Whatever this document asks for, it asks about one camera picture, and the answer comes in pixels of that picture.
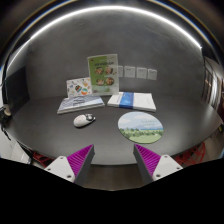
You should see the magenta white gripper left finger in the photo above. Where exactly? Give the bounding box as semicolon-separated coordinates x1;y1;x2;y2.
45;144;95;183

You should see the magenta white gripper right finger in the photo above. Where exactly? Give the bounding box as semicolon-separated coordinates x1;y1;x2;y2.
133;144;182;185

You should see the round landscape mouse pad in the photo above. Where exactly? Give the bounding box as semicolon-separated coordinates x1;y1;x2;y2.
118;112;164;144

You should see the white grey computer mouse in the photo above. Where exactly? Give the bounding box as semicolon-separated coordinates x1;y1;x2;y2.
73;114;95;128

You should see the red stool left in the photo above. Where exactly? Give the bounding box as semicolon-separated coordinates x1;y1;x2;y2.
33;152;53;168

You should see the grey patterned book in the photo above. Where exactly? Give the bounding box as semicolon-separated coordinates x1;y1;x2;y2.
57;95;104;114

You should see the white blue book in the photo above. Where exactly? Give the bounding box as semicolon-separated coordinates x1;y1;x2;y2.
107;92;156;112

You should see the colourful illustrated card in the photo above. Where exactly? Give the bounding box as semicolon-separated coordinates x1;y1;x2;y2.
66;77;92;98

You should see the black monitor screen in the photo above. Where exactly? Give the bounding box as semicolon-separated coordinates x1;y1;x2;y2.
6;67;29;109

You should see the green food poster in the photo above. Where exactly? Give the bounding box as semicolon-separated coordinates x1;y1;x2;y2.
87;54;119;96

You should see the curved LED light strip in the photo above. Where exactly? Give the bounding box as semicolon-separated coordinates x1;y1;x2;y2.
3;4;203;76

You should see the white wall socket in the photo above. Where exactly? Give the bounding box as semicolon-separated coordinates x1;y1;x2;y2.
136;67;147;79
118;66;123;77
124;66;135;78
148;69;157;80

